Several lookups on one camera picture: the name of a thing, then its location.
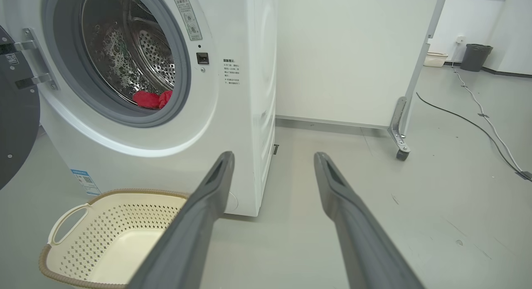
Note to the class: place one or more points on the black printed text label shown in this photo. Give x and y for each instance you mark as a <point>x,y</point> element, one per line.
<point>231,72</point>

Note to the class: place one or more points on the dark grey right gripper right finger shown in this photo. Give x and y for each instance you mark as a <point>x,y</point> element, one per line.
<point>361,239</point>

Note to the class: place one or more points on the blue energy label sticker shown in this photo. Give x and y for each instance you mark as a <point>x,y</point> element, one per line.
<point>85,181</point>

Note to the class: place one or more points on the small white woven basket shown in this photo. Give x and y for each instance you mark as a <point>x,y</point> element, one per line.
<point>435,60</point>

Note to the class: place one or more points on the red triangle warning label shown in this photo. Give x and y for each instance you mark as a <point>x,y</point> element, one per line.
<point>187,14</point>

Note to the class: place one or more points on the stainless steel washing machine drum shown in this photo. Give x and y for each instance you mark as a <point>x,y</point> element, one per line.
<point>124,48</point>

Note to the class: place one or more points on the white front-load washing machine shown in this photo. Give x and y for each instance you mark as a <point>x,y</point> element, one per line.
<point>232,135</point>

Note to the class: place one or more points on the grey washing machine door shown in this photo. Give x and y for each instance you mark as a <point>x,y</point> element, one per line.
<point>16,127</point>

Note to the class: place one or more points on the cream perforated laundry basket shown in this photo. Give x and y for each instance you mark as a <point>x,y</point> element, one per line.
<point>120,247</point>

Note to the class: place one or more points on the grey metal caster leg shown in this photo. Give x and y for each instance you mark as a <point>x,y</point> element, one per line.
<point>398,133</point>

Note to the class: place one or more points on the metal door hinge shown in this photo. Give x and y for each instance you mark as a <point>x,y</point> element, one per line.
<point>39,60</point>

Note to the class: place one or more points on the white partition panel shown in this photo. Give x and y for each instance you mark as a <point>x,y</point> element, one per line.
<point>349,52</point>

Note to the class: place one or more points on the white wall outlet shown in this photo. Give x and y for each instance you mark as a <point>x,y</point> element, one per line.
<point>460,39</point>

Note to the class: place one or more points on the dark grey trash bin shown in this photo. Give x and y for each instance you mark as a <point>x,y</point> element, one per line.
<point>475,58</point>

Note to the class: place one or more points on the red garment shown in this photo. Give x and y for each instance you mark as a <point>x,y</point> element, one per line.
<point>147,100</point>

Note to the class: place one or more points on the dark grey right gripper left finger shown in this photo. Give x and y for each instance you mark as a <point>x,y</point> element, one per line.
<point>187,235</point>

